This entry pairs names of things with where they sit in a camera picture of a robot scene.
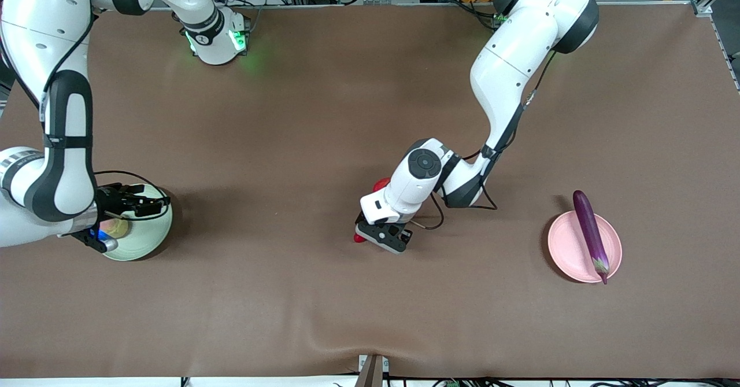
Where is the yellow-pink peach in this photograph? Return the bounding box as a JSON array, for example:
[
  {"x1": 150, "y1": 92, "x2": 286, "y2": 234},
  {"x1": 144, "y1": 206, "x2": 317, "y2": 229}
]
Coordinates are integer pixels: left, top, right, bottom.
[{"x1": 98, "y1": 218, "x2": 130, "y2": 239}]

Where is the long purple eggplant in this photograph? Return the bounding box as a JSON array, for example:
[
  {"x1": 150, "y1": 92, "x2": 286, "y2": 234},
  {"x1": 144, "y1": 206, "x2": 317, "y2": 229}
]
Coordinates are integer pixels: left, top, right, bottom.
[{"x1": 572, "y1": 190, "x2": 611, "y2": 286}]

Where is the pale green round plate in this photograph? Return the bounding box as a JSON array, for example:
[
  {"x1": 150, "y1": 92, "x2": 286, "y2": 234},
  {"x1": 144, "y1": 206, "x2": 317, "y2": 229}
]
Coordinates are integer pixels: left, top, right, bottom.
[{"x1": 101, "y1": 183, "x2": 173, "y2": 261}]

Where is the brown table cover sheet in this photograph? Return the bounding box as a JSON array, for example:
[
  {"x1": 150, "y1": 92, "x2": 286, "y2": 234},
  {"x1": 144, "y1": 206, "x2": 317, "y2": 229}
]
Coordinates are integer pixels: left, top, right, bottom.
[{"x1": 0, "y1": 2, "x2": 740, "y2": 379}]

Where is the pink round plate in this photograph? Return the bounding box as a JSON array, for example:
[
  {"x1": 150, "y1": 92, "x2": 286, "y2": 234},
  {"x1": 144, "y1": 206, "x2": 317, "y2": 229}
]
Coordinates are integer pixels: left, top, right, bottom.
[{"x1": 547, "y1": 210, "x2": 623, "y2": 284}]

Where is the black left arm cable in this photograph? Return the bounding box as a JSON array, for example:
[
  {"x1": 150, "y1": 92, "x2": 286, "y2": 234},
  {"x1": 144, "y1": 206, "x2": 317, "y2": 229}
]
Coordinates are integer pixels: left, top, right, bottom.
[{"x1": 412, "y1": 50, "x2": 557, "y2": 231}]

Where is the metal clamp bracket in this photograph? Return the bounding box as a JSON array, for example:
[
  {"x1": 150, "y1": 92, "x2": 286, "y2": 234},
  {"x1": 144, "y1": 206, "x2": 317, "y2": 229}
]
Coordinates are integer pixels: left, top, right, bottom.
[{"x1": 358, "y1": 353, "x2": 390, "y2": 387}]

